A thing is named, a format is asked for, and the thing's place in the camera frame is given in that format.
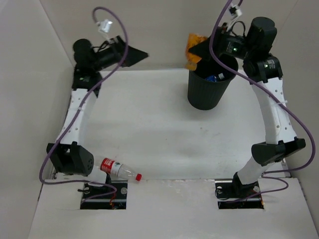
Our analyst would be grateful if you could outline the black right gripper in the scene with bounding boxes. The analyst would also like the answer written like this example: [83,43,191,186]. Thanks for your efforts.
[189,22,255,61]

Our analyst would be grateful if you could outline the orange juice bottle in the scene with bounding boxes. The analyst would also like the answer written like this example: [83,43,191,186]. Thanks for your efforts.
[184,33,207,72]

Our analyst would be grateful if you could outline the blue label clear bottle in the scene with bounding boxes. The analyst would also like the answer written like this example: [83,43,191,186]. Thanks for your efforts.
[205,73,225,82]

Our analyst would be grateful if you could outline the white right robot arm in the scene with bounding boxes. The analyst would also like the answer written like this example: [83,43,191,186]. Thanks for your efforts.
[188,17,306,198]

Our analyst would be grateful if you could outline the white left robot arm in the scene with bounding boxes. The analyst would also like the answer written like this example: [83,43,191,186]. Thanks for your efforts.
[46,36,149,199]

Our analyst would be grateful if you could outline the black ribbed plastic bin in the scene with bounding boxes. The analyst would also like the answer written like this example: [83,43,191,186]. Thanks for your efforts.
[187,58,236,111]

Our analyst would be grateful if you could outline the red label clear bottle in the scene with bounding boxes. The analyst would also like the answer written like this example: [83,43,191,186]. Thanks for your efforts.
[100,158,142,182]

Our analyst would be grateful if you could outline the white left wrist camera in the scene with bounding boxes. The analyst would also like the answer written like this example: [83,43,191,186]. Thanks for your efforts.
[96,19,113,34]

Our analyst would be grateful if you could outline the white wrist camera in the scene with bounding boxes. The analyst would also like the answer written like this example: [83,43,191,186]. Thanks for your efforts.
[96,19,113,34]
[228,3,242,19]

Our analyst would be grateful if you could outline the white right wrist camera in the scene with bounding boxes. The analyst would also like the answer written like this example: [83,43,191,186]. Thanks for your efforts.
[228,3,242,19]

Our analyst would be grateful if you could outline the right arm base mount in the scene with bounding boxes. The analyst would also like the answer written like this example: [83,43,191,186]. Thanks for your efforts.
[215,180,264,210]

